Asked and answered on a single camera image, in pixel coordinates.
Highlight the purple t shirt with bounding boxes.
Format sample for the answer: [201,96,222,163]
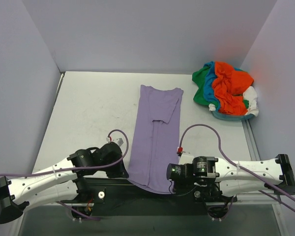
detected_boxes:
[127,85,183,195]

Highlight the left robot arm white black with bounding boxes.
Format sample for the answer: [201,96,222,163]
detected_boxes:
[0,142,129,224]

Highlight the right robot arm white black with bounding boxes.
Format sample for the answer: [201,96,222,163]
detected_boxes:
[166,154,295,201]

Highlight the teal laundry basket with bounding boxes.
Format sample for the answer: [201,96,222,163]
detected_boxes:
[211,111,255,121]

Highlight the green t shirt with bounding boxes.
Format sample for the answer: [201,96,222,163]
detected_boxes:
[192,66,210,106]

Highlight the blue t shirt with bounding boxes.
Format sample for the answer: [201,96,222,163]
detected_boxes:
[204,61,220,111]

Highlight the orange t shirt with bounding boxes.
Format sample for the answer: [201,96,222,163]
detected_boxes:
[211,61,254,116]

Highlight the white t shirt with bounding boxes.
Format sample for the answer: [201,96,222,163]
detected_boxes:
[208,86,259,118]

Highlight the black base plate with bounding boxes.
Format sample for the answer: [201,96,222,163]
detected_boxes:
[64,178,237,217]

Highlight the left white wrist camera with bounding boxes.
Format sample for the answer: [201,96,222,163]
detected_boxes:
[106,137,124,147]

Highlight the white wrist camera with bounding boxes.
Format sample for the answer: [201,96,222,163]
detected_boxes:
[177,147,194,165]
[106,137,124,147]

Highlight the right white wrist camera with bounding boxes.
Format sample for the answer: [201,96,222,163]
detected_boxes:
[177,147,194,165]

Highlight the aluminium frame rail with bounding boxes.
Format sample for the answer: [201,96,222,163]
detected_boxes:
[17,191,283,207]

